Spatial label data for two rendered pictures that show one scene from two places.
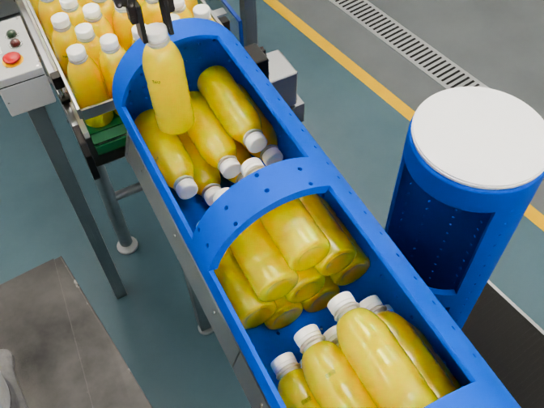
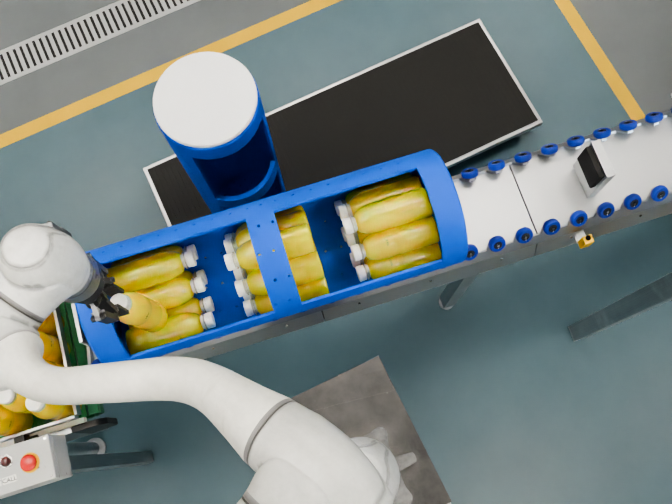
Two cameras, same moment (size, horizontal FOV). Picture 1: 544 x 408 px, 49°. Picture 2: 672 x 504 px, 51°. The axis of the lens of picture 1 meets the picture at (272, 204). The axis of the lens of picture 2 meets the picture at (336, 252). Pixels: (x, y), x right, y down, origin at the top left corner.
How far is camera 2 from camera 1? 0.94 m
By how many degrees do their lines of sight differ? 36
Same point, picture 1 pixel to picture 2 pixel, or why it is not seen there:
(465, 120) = (189, 105)
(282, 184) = (270, 239)
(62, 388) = (345, 418)
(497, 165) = (237, 98)
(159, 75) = (146, 311)
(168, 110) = (159, 315)
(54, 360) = not seen: hidden behind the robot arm
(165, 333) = (199, 416)
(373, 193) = (100, 198)
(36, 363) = not seen: hidden behind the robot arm
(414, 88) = not seen: outside the picture
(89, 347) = (319, 401)
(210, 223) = (278, 294)
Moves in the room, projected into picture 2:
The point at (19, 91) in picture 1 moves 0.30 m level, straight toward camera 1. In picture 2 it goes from (60, 461) to (186, 415)
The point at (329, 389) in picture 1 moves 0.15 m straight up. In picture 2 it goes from (395, 245) to (399, 226)
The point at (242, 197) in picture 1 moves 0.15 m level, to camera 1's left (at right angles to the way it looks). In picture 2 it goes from (273, 267) to (260, 334)
